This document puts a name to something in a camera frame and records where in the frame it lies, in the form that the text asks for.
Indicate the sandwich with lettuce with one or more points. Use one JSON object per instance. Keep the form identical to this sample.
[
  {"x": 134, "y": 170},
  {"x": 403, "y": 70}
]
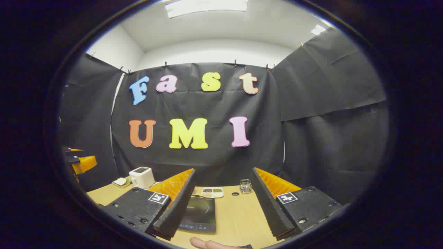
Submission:
[{"x": 121, "y": 182}]

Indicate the black backdrop cloth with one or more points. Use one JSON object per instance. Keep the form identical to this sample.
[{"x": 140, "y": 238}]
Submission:
[{"x": 207, "y": 162}]

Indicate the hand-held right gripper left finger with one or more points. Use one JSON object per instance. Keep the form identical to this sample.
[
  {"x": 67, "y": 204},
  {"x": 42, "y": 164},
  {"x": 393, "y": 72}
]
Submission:
[{"x": 178, "y": 207}]

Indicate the white divided seasoning tray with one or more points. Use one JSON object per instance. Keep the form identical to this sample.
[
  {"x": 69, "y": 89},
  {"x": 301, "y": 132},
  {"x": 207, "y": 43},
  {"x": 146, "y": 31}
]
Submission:
[{"x": 212, "y": 192}]

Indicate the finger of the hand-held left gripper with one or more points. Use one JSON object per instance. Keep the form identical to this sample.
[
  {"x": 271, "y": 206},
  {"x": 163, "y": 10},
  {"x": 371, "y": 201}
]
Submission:
[
  {"x": 72, "y": 150},
  {"x": 84, "y": 164}
]

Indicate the ceiling light panel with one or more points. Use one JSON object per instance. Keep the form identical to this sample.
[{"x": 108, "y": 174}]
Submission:
[{"x": 318, "y": 29}]

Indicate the white rectangular sandwich tray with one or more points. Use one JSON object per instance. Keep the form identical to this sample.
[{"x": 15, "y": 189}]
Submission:
[{"x": 121, "y": 186}]

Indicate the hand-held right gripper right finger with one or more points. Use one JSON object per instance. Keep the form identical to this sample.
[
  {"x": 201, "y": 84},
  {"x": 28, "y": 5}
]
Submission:
[{"x": 270, "y": 207}]

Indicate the white toaster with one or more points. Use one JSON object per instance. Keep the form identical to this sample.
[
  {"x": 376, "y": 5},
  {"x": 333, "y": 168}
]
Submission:
[{"x": 142, "y": 178}]

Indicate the black induction cooktop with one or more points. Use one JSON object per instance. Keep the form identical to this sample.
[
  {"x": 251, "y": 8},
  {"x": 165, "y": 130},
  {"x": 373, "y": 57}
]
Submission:
[{"x": 200, "y": 214}]

